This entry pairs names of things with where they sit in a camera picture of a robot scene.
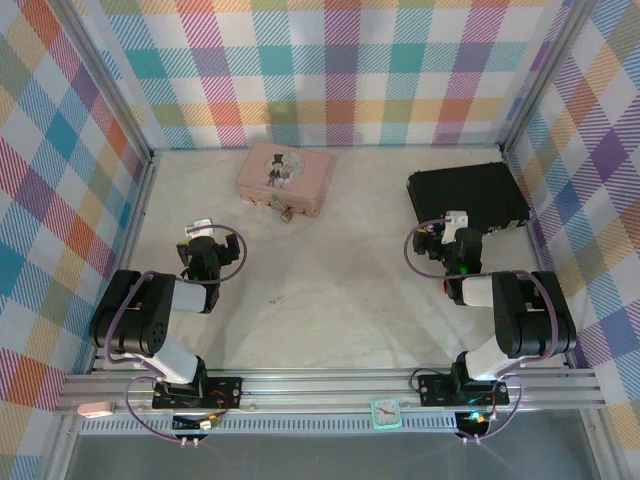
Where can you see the black hard case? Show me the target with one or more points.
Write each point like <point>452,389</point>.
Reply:
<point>475,192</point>

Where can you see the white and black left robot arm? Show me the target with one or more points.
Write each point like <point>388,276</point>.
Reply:
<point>150,310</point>

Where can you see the aluminium front rail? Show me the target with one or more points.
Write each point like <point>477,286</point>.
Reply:
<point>325,387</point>

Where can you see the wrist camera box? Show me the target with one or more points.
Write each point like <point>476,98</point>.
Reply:
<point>456,222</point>
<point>198,227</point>

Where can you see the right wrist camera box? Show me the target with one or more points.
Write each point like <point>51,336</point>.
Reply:
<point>456,222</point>

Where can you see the small green square clock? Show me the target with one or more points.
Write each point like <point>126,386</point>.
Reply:
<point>385,413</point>

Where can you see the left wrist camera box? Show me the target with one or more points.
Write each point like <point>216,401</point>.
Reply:
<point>198,227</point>

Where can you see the aluminium frame post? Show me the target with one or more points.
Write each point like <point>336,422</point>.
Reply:
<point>547,75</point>
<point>100,75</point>

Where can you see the pink tin box with couple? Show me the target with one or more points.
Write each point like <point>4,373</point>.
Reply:
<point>282,170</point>

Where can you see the small brass padlock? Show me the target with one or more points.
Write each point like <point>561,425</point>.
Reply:
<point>287,215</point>

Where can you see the aluminium side rail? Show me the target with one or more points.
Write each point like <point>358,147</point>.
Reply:
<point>137,215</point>
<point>530,230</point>

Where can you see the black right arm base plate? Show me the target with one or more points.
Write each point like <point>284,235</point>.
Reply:
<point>435,390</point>

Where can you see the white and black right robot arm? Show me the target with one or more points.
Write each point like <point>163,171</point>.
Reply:
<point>525,310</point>

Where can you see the pink oblong block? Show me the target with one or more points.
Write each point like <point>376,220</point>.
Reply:
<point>95,410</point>

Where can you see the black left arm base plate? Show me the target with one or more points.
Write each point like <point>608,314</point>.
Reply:
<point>227,392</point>

